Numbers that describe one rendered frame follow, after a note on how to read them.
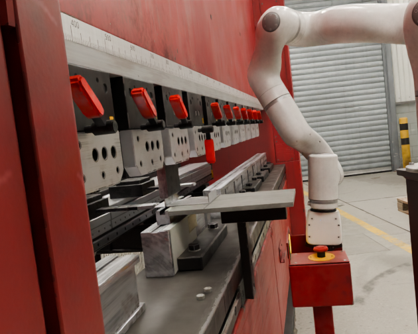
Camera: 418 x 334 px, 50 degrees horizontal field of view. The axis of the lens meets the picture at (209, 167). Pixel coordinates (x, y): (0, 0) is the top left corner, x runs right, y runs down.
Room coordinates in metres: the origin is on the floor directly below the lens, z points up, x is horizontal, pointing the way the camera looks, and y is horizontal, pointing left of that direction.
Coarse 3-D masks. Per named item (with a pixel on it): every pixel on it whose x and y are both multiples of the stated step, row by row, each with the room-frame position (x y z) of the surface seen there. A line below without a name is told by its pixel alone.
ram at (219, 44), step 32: (64, 0) 0.58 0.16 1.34; (96, 0) 0.68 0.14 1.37; (128, 0) 0.80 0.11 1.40; (160, 0) 0.99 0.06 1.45; (192, 0) 1.31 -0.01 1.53; (224, 0) 1.90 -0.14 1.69; (128, 32) 0.78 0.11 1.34; (160, 32) 0.97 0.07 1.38; (192, 32) 1.26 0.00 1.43; (224, 32) 1.81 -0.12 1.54; (96, 64) 0.65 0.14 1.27; (128, 64) 0.77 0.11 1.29; (192, 64) 1.22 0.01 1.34; (224, 64) 1.73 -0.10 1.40; (224, 96) 1.65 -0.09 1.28
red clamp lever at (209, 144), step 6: (210, 126) 1.16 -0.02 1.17; (198, 132) 1.17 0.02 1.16; (204, 132) 1.16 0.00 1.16; (210, 132) 1.16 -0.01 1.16; (210, 138) 1.16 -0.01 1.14; (204, 144) 1.17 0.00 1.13; (210, 144) 1.16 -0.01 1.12; (210, 150) 1.16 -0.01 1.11; (210, 156) 1.16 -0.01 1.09; (210, 162) 1.17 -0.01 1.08
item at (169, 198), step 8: (168, 168) 1.00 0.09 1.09; (176, 168) 1.07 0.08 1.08; (160, 176) 0.99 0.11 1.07; (168, 176) 1.00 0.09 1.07; (176, 176) 1.06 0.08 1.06; (160, 184) 0.99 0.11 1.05; (168, 184) 0.99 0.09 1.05; (176, 184) 1.05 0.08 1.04; (160, 192) 0.99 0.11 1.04; (168, 192) 0.98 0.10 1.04; (176, 192) 1.05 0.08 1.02; (168, 200) 1.01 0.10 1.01
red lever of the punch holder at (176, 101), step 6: (174, 96) 0.90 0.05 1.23; (174, 102) 0.90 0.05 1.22; (180, 102) 0.91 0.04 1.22; (174, 108) 0.92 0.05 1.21; (180, 108) 0.91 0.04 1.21; (180, 114) 0.93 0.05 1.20; (186, 114) 0.94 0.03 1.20; (180, 120) 0.95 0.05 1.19; (186, 120) 0.95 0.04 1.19; (174, 126) 0.97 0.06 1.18; (180, 126) 0.96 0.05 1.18; (186, 126) 0.96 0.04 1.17; (192, 126) 0.96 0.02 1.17
